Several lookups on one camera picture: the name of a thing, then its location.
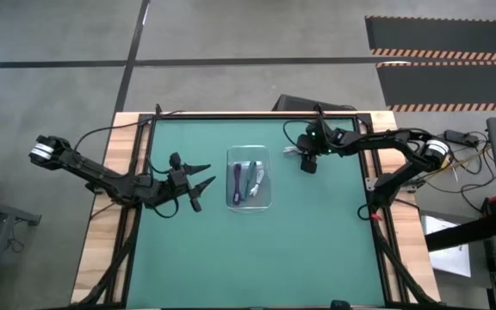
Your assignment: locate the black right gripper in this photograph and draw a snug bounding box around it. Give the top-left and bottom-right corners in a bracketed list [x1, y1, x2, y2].
[295, 121, 332, 175]

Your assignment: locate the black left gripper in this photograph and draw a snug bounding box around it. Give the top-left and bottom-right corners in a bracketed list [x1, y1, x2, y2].
[158, 152, 218, 214]

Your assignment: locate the teal USB-C cable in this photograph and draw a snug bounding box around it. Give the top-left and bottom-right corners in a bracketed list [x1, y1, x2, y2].
[243, 159, 259, 202]

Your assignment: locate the white USB-C cable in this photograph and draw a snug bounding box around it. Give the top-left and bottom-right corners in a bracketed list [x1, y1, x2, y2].
[248, 168, 267, 199]

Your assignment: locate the black flat monitor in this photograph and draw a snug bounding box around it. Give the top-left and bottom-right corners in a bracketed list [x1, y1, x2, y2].
[271, 93, 358, 114]

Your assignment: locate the clear plastic container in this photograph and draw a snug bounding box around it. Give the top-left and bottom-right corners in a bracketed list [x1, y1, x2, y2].
[225, 144, 274, 214]

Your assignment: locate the green table mat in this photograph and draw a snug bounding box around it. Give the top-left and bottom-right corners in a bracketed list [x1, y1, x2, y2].
[126, 117, 388, 309]

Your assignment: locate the black power adapter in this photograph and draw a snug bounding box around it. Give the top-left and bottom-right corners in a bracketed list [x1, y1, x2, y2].
[443, 128, 482, 149]

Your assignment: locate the black orange-striped floor mat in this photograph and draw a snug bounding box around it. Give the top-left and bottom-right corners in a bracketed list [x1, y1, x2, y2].
[364, 15, 496, 63]
[375, 61, 496, 114]

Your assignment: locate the black metal beam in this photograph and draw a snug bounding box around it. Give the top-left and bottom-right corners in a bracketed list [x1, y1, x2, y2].
[424, 212, 496, 253]

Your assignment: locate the white paper sheet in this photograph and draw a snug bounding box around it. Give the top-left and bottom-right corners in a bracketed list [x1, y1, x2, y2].
[423, 214, 474, 279]

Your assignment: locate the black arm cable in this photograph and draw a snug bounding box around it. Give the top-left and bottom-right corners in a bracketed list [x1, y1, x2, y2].
[72, 108, 186, 153]
[282, 105, 340, 152]

